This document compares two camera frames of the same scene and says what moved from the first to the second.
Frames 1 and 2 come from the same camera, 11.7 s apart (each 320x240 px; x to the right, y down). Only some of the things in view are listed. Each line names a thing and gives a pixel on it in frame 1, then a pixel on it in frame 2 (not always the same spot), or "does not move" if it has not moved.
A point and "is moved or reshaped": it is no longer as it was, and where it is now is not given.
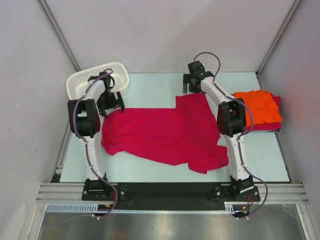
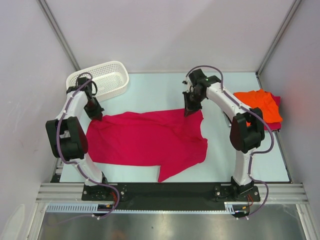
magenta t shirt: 184,135 is moved or reshaped
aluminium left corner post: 53,22 does not move
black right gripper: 188,79 to 190,109
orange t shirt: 263,106 does not move
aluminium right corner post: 282,28 does not move
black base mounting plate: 137,196 does not move
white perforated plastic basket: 76,84 does not move
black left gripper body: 107,100 to 93,109
